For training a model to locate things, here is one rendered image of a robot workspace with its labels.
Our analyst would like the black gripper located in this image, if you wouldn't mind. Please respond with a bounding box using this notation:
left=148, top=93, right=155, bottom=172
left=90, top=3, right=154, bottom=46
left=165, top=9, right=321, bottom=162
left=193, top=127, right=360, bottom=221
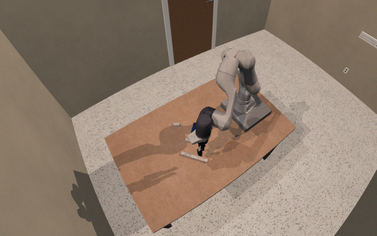
left=197, top=140, right=208, bottom=156

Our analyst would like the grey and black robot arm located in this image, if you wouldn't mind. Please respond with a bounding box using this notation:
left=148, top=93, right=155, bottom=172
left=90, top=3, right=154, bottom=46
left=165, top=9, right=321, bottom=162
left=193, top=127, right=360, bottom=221
left=187, top=48, right=261, bottom=145

